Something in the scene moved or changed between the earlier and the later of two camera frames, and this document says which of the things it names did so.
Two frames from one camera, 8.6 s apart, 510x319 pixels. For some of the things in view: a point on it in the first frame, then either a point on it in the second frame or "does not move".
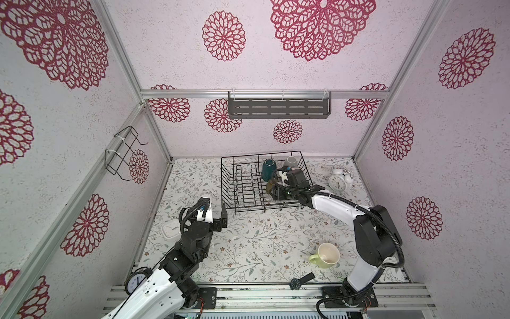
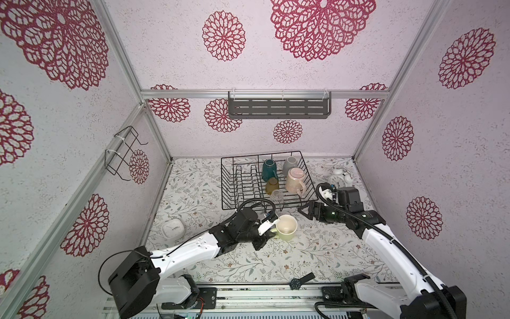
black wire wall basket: x=113 y=158 does not move
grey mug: x=291 y=161 does not move
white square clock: x=171 y=228 does not move
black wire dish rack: x=244 y=179 does not move
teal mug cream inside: x=268 y=169 does not move
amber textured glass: x=269 y=187 does not move
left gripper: x=217 y=223 to x=263 y=238
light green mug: x=327 y=256 to x=285 y=227
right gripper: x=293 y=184 to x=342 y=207
